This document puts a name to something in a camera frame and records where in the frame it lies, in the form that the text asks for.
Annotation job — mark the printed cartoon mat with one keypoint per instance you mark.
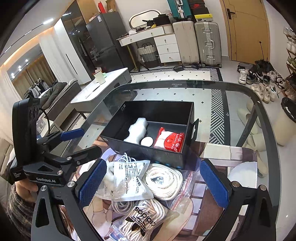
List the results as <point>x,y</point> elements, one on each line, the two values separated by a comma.
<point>208,222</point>

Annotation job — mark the white vanity desk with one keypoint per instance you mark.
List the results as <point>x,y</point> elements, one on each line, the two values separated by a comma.
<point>167,46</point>

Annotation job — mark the white printed medicine packet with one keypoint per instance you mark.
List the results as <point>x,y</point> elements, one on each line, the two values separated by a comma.
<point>131,180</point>

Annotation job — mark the beige trash bin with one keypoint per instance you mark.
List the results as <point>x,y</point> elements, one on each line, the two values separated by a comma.
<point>283,125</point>

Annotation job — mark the white round lid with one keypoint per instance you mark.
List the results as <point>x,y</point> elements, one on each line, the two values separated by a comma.
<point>146,141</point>

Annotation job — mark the yellow and black shoebox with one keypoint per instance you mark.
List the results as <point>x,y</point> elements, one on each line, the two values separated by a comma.
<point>203,17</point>

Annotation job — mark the black cardboard box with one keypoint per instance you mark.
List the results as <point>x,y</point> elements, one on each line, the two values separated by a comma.
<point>157,157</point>

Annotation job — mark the beige suitcase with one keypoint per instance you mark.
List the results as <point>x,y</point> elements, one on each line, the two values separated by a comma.
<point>183,41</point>

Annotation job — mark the pile of shoes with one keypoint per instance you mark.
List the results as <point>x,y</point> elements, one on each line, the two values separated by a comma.
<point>254,76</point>

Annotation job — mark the white wardrobe with dark door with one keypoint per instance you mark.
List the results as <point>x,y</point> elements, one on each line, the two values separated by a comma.
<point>69,62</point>

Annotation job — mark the bagged shoelaces with black logo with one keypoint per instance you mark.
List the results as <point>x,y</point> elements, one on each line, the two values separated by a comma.
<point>138,222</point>

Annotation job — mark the red and white packet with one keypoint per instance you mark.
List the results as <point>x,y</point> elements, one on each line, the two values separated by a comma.
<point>170,140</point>

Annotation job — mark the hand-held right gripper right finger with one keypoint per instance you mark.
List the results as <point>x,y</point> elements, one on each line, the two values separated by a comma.
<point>214,185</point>

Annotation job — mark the black umbrella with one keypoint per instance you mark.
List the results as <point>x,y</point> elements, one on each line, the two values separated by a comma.
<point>263,62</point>

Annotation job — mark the person's left hand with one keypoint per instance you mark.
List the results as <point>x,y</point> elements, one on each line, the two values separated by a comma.
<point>25,186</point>

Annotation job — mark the white bubble wrap bundle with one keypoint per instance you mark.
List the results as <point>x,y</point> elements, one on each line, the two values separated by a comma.
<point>136,129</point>

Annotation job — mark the beige slipper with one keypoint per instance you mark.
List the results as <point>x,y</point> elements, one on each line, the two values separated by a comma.
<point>253,141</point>
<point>245,119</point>

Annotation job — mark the white coffee table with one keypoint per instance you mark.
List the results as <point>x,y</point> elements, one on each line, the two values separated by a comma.
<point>111,78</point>

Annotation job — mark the teal suitcase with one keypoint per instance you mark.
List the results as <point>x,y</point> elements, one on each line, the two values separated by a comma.
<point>178,8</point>

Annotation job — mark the silver suitcase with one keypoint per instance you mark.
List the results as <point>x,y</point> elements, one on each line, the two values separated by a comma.
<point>208,44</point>

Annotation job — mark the wicker basket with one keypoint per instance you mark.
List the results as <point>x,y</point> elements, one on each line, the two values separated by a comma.
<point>148,55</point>

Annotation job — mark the clothes rack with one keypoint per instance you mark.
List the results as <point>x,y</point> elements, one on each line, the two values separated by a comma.
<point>38,89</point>

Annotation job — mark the rows of sneakers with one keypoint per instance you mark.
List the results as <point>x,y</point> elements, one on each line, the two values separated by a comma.
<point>290,46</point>

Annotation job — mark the black handbag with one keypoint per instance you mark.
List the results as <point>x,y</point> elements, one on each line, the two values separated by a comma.
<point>161,20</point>

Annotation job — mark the grey refrigerator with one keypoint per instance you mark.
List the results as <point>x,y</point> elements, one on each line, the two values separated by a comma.
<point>108,39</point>

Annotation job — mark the black and white patterned rug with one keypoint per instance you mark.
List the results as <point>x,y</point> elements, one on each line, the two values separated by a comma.
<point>180,75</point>

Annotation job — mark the dark jacket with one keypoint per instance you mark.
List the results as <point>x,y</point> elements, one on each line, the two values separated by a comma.
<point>55,92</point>

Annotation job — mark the oval mirror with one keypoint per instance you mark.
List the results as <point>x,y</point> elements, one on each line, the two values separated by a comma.
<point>138,18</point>

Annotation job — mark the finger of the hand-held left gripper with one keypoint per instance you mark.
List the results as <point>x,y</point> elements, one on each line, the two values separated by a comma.
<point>87,151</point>
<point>72,134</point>

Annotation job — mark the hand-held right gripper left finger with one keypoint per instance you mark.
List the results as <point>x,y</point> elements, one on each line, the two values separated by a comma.
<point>92,183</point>

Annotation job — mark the bed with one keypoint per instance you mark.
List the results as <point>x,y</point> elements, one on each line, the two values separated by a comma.
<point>69,92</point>

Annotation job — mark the person's left forearm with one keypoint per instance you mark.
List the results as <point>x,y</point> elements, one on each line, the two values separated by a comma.
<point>17,210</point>

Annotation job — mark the wooden door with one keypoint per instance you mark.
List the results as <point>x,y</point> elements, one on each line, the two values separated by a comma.
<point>247,30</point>

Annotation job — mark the white cup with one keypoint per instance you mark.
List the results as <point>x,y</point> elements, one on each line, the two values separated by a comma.
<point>100,77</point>

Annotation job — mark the wooden shoe rack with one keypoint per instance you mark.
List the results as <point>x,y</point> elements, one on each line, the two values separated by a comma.
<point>291,76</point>

